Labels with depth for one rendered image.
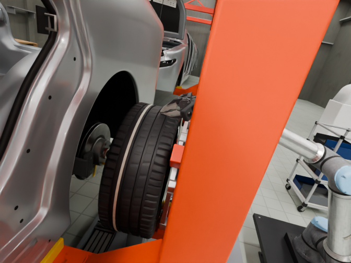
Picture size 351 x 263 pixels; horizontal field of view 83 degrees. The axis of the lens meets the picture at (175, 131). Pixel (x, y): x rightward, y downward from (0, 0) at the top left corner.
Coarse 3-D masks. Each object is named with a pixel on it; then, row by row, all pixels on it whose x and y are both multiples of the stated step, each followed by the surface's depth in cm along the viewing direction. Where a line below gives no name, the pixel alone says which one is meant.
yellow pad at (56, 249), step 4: (60, 240) 72; (56, 244) 71; (60, 244) 72; (52, 248) 69; (56, 248) 70; (60, 248) 73; (52, 252) 68; (56, 252) 71; (48, 256) 67; (52, 256) 69; (44, 260) 65; (48, 260) 67; (52, 260) 69
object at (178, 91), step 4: (216, 8) 386; (212, 24) 397; (208, 40) 408; (204, 60) 423; (200, 76) 435; (196, 84) 453; (176, 88) 452; (180, 88) 451; (188, 88) 451; (192, 88) 448; (196, 88) 447; (176, 92) 455; (180, 92) 454; (184, 92) 453; (192, 92) 450; (196, 92) 449
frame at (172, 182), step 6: (186, 126) 96; (180, 138) 84; (180, 144) 83; (174, 168) 79; (174, 174) 78; (174, 180) 77; (168, 186) 76; (174, 186) 76; (168, 192) 77; (168, 198) 78; (168, 204) 79; (162, 216) 82; (162, 222) 83; (162, 228) 84
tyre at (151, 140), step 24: (144, 120) 84; (168, 120) 85; (120, 144) 76; (144, 144) 76; (168, 144) 77; (120, 168) 74; (144, 168) 73; (120, 192) 74; (144, 192) 74; (120, 216) 77; (144, 216) 75
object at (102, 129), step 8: (96, 128) 102; (104, 128) 113; (88, 136) 97; (96, 136) 105; (104, 136) 115; (80, 144) 95; (88, 144) 98; (96, 144) 105; (104, 144) 106; (80, 152) 96; (96, 152) 103; (96, 160) 104; (104, 160) 112; (96, 168) 114; (80, 176) 102
